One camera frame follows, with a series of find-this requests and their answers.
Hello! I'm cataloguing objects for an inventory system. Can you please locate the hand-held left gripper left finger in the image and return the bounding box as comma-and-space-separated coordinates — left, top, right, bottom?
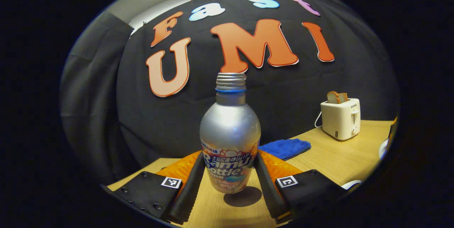
100, 151, 206, 225

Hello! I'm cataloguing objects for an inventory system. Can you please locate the white toaster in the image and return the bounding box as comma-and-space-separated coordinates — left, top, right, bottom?
320, 98, 361, 141

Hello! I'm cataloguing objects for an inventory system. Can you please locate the blue towel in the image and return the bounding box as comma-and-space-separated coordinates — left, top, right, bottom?
258, 138, 311, 161

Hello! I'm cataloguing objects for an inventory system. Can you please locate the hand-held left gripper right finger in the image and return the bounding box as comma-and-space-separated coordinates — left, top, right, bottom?
253, 150, 348, 224

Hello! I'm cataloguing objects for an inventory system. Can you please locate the silver water bottle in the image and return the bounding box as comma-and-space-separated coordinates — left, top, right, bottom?
199, 73, 262, 194

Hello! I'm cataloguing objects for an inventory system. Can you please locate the black backdrop cloth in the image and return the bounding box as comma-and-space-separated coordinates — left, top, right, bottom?
60, 0, 401, 186

